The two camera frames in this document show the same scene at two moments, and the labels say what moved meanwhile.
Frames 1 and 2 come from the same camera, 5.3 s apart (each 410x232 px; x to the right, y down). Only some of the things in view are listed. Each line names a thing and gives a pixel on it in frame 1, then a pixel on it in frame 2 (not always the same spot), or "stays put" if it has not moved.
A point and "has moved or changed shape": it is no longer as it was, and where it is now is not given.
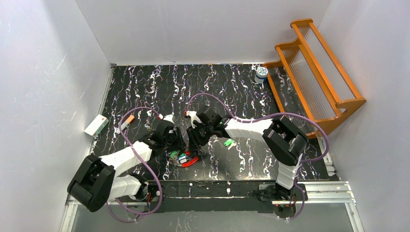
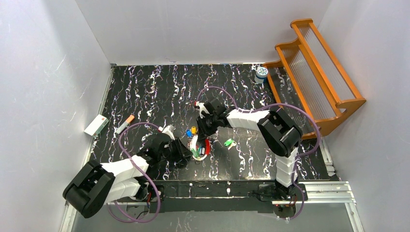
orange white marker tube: (125, 123) stays put
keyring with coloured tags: (183, 160) has moved or changed shape
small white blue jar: (261, 74) stays put
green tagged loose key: (230, 142) stays put
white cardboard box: (95, 127) stays put
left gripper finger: (169, 148) → (177, 163)
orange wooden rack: (308, 81) stays put
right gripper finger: (195, 138) → (204, 126)
